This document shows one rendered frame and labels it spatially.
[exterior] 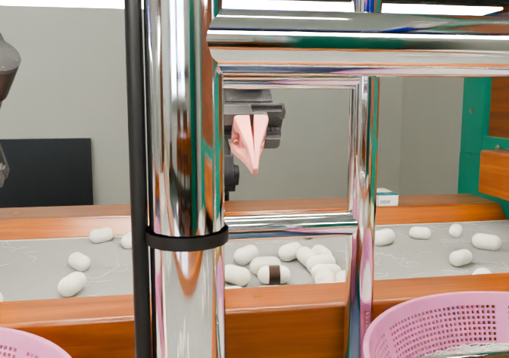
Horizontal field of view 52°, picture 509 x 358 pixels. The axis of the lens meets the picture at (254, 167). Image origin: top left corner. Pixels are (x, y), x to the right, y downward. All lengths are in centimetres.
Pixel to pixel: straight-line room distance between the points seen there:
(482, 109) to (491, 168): 17
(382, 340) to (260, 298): 11
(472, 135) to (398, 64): 89
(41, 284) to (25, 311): 14
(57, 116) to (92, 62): 31
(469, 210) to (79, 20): 214
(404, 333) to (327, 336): 7
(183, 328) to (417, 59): 11
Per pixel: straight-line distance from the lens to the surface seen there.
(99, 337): 47
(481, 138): 103
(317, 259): 61
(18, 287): 63
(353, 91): 42
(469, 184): 107
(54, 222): 83
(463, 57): 18
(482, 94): 103
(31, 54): 273
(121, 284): 60
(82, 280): 59
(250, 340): 47
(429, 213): 91
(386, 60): 17
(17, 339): 44
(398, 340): 46
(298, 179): 280
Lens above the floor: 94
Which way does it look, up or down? 8 degrees down
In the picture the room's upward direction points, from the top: straight up
